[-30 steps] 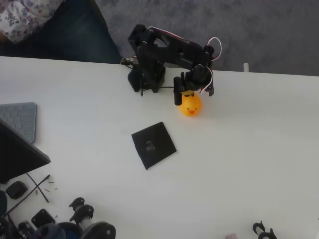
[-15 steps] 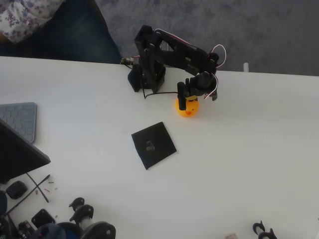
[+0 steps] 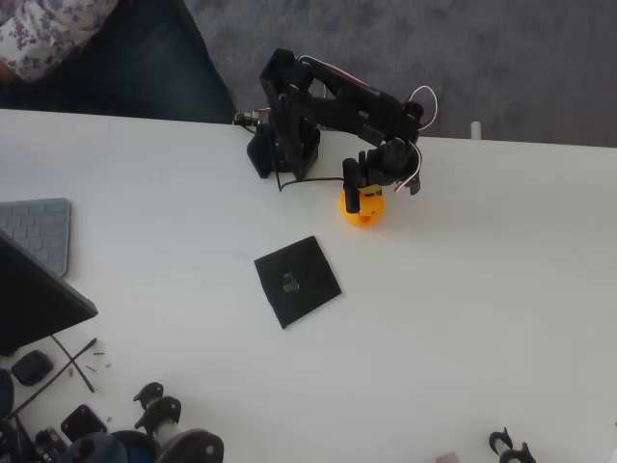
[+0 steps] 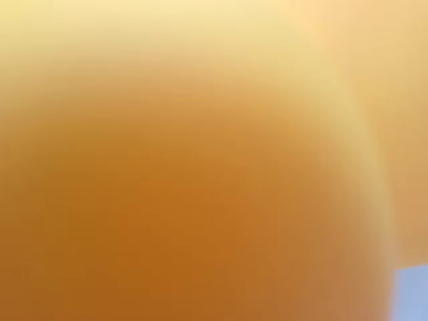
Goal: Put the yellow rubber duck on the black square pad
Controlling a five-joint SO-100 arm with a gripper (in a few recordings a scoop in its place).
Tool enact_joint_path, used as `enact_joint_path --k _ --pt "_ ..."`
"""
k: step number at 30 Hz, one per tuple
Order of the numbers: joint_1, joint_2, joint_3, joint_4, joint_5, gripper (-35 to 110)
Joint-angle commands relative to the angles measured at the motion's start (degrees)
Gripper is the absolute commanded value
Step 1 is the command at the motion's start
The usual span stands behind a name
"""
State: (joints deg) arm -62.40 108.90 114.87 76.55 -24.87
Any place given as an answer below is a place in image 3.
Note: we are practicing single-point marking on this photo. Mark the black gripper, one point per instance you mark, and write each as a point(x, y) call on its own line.
point(370, 175)

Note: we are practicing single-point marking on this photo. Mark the yellow rubber duck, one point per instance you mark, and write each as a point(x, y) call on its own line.
point(371, 212)

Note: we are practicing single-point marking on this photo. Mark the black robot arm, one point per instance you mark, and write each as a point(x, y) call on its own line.
point(356, 106)

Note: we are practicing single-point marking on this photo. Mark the person's forearm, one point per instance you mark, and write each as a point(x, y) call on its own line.
point(6, 72)

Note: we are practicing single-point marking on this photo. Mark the black square pad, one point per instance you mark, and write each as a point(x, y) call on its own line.
point(313, 270)

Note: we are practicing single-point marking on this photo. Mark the black square mounting plate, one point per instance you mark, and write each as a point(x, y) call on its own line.
point(83, 422)

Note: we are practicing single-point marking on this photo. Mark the brass and black plug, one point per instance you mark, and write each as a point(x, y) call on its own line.
point(243, 117)

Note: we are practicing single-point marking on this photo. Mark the small black clamp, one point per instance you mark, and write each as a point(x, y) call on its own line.
point(518, 455)

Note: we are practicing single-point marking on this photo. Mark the person in jeans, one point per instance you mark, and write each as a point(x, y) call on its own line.
point(144, 72)

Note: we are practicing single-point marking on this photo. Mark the black clamp with silver rod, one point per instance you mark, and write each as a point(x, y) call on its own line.
point(193, 446)

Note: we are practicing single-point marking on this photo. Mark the thin black stick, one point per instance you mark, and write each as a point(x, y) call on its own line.
point(89, 345)
point(86, 381)

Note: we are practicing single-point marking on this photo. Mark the grey keyboard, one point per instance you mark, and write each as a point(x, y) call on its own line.
point(38, 231)

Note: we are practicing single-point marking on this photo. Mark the blue round part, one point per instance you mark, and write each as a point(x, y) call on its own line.
point(140, 451)

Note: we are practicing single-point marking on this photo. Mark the black laptop screen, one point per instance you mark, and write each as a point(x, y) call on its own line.
point(34, 304)

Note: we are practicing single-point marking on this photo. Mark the white floral shirt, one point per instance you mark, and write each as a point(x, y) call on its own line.
point(43, 34)

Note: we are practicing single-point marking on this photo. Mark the dark blue round cap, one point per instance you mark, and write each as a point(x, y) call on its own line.
point(96, 451)

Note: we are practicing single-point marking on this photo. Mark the small black pouch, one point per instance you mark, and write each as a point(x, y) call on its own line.
point(32, 368)

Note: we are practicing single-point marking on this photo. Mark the black circuit board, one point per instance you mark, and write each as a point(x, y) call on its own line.
point(48, 441)

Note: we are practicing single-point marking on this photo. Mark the dark round object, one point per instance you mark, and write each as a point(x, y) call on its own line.
point(5, 393)

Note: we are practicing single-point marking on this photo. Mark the black tangled part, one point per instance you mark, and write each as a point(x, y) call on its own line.
point(7, 443)

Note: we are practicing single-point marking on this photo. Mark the white post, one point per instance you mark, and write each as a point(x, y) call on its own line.
point(475, 131)

